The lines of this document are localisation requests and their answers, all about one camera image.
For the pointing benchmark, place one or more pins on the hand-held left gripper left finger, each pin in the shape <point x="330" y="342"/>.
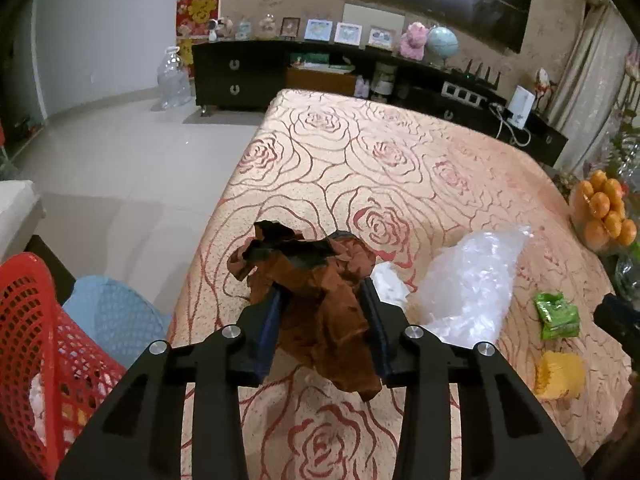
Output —
<point x="267" y="335"/>

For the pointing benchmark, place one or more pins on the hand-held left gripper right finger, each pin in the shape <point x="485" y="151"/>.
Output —
<point x="380" y="340"/>

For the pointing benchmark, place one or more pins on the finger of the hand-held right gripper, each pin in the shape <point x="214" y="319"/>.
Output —
<point x="620" y="322"/>

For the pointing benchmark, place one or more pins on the brown paper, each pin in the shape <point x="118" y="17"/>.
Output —
<point x="320" y="320"/>

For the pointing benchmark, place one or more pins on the white tissue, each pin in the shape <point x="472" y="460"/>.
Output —
<point x="392" y="285"/>

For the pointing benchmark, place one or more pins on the green snack wrapper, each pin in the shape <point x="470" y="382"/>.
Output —
<point x="556" y="316"/>

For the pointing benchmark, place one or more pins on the yellow foam net red sticker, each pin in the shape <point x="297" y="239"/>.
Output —
<point x="560" y="375"/>

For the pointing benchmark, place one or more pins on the clear bubble wrap bag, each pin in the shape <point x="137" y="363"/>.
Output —
<point x="470" y="290"/>

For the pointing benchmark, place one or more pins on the red plastic mesh basket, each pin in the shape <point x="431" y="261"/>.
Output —
<point x="30" y="300"/>

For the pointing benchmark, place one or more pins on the clear glass vase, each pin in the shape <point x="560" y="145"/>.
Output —
<point x="627" y="272"/>

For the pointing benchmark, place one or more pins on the light blue plastic stool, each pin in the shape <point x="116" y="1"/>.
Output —
<point x="115" y="320"/>

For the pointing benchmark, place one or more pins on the rose pattern tablecloth table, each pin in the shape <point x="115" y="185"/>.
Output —
<point x="400" y="160"/>

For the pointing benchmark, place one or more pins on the artificial flowers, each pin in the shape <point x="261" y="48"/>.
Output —
<point x="629" y="125"/>

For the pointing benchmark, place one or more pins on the white box device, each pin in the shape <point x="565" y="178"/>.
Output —
<point x="520" y="106"/>

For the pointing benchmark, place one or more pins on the beige curtain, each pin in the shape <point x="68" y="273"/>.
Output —
<point x="595" y="75"/>

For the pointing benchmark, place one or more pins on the small doll figure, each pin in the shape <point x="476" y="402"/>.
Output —
<point x="543" y="81"/>

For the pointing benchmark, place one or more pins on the small white pink bottle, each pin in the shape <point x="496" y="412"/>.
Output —
<point x="361" y="86"/>

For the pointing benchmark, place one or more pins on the white socket strip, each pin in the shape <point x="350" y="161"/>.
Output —
<point x="462" y="95"/>

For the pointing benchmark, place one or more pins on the dark television cabinet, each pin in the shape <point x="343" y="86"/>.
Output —
<point x="230" y="75"/>

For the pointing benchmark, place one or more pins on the large clear water bottle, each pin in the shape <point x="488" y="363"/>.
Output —
<point x="174" y="80"/>

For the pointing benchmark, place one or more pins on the black antenna router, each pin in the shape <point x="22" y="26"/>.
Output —
<point x="477" y="80"/>

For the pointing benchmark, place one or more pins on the green flat box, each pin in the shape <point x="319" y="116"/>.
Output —
<point x="320" y="60"/>

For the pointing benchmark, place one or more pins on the white cushioned bench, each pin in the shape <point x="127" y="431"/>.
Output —
<point x="15" y="200"/>

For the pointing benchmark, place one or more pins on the pink plush toy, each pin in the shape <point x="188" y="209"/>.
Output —
<point x="414" y="40"/>

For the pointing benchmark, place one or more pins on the pale blue globe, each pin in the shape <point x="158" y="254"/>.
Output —
<point x="442" y="42"/>

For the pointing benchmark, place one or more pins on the small pastel house figurine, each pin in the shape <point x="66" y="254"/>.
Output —
<point x="243" y="30"/>

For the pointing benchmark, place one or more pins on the glass dome ornament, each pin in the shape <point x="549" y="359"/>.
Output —
<point x="267" y="26"/>

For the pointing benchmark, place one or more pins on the small pink figurine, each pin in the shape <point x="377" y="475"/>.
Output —
<point x="228" y="27"/>

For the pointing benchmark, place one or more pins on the colourful floor toys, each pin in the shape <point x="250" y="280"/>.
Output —
<point x="25" y="128"/>

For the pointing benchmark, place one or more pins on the red gold festive poster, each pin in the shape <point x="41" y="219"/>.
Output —
<point x="197" y="15"/>

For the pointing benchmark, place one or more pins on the beige picture frame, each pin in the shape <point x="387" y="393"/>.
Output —
<point x="381" y="38"/>

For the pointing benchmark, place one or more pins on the dark picture frame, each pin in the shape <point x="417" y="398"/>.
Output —
<point x="290" y="28"/>

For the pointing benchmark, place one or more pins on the white picture frame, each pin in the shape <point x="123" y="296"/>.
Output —
<point x="348" y="33"/>

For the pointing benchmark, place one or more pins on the blue picture frame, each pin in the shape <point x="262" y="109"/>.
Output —
<point x="318" y="30"/>

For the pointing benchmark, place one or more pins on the white security camera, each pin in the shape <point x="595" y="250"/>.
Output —
<point x="214" y="30"/>

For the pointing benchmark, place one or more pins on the white wall board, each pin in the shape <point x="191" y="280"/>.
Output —
<point x="372" y="14"/>

